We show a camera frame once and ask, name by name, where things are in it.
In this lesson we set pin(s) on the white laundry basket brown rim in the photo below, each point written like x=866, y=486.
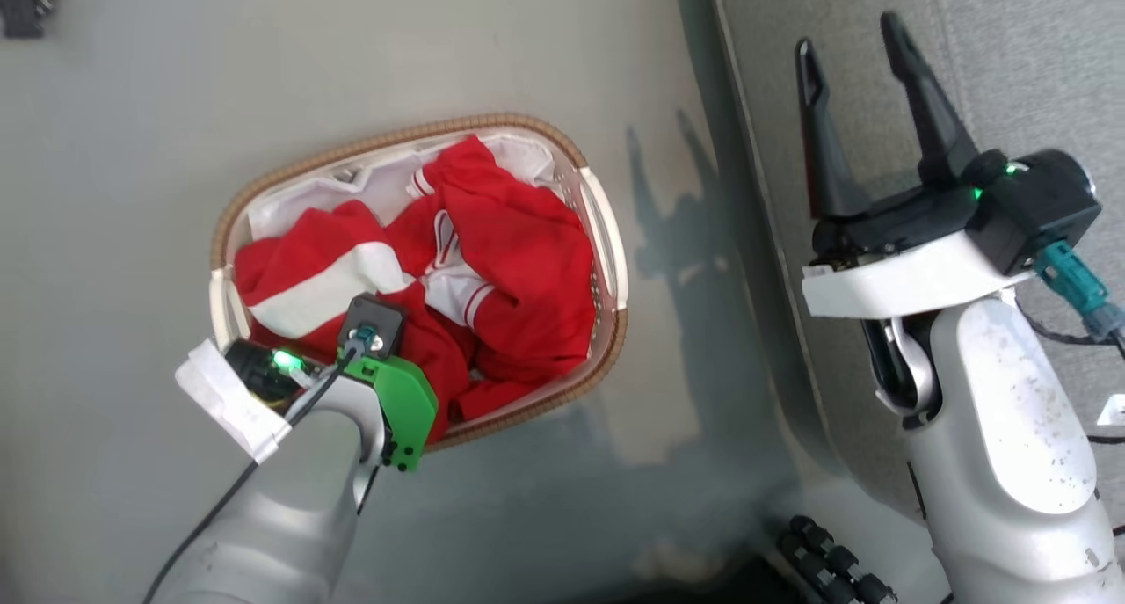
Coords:
x=606, y=261

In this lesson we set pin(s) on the red and white clothing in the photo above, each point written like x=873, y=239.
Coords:
x=518, y=252

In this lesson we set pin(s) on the grey fabric sofa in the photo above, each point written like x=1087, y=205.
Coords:
x=1011, y=59

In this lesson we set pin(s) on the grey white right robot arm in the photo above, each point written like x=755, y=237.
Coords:
x=1011, y=428

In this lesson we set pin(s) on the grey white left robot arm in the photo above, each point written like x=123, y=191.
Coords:
x=281, y=516

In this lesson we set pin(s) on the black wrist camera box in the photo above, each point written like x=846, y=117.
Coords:
x=1037, y=204
x=382, y=314

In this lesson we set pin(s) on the black caster wheel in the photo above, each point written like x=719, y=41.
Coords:
x=25, y=2

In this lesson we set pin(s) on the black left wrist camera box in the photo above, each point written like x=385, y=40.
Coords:
x=382, y=314

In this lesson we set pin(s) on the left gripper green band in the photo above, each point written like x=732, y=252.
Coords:
x=402, y=402

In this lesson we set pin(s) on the black ribbed robot base wheel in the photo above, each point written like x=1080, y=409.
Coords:
x=831, y=556

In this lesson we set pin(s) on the white basket liner cloth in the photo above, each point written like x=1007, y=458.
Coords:
x=387, y=182

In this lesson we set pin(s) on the white tape on left wrist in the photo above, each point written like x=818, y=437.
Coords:
x=224, y=397

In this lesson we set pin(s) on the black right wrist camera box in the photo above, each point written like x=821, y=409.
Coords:
x=1037, y=204

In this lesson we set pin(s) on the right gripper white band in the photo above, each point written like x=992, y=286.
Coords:
x=905, y=274

